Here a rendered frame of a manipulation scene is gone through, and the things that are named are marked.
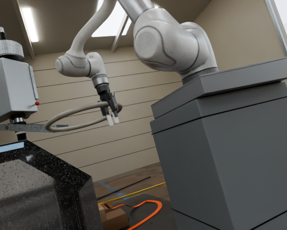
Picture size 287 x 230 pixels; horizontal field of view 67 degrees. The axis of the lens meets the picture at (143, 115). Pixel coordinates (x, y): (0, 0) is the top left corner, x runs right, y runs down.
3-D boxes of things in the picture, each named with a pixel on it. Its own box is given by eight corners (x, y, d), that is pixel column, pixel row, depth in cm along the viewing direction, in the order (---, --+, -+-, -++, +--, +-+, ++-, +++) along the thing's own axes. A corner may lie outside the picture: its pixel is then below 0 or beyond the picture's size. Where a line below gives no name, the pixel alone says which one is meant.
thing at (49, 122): (27, 135, 125) (26, 130, 126) (85, 130, 169) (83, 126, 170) (88, 102, 105) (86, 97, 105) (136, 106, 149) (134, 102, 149)
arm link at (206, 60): (224, 67, 92) (208, 20, 93) (207, 65, 78) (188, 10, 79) (191, 81, 102) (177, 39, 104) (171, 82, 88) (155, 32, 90)
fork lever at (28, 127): (-12, 130, 168) (-12, 123, 168) (12, 128, 185) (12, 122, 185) (50, 133, 138) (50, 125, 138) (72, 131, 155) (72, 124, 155)
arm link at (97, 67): (101, 81, 133) (83, 81, 124) (94, 59, 136) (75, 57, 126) (111, 73, 126) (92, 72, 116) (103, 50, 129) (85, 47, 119)
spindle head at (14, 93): (-16, 128, 168) (-25, 74, 174) (12, 126, 188) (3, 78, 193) (12, 114, 153) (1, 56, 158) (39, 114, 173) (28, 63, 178)
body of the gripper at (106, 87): (111, 83, 125) (116, 98, 124) (103, 89, 130) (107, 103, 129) (101, 83, 119) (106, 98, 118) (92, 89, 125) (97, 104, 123)
